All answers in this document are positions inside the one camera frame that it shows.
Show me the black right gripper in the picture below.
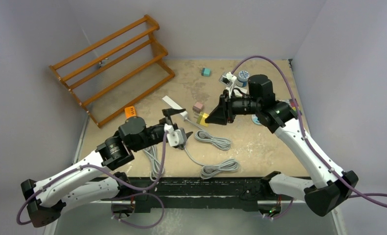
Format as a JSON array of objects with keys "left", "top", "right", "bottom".
[{"left": 207, "top": 90, "right": 261, "bottom": 126}]

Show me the yellow charger plug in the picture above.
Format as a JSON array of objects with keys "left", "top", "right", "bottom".
[{"left": 196, "top": 112, "right": 208, "bottom": 127}]

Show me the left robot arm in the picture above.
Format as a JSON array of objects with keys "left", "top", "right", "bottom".
[{"left": 16, "top": 108, "right": 191, "bottom": 228}]

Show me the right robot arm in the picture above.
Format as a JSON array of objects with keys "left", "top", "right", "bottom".
[{"left": 205, "top": 74, "right": 359, "bottom": 216}]

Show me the pink charger plug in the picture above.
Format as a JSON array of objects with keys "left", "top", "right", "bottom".
[{"left": 192, "top": 102, "right": 204, "bottom": 114}]

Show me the teal charger plug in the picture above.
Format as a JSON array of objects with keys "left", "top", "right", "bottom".
[{"left": 201, "top": 68, "right": 211, "bottom": 77}]

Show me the white power strip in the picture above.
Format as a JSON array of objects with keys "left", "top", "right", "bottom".
[{"left": 162, "top": 95, "right": 188, "bottom": 121}]

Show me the blue white oval toy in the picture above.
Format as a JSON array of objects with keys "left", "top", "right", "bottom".
[{"left": 251, "top": 115, "right": 261, "bottom": 125}]

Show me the round blue white jar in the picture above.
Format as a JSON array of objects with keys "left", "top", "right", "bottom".
[{"left": 235, "top": 70, "right": 250, "bottom": 88}]

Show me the orange power strip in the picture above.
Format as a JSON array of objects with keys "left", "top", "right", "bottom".
[{"left": 124, "top": 106, "right": 137, "bottom": 119}]

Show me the coloured marker pen set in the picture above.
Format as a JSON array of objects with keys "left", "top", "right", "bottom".
[{"left": 288, "top": 98, "right": 303, "bottom": 116}]

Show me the wooden shoe rack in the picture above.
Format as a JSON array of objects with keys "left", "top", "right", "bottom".
[{"left": 48, "top": 14, "right": 175, "bottom": 128}]

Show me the grey white strip cable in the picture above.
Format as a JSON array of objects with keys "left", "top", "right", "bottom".
[{"left": 186, "top": 118, "right": 232, "bottom": 151}]

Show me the grey orange strip cable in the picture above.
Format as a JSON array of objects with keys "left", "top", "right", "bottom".
[{"left": 143, "top": 145, "right": 165, "bottom": 182}]

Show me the grey purple strip cable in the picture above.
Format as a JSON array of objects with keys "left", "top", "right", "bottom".
[{"left": 184, "top": 146, "right": 241, "bottom": 180}]

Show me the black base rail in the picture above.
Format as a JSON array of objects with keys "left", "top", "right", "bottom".
[{"left": 113, "top": 177, "right": 291, "bottom": 213}]

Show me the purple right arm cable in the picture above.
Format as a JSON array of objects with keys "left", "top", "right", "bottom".
[{"left": 231, "top": 55, "right": 387, "bottom": 221}]

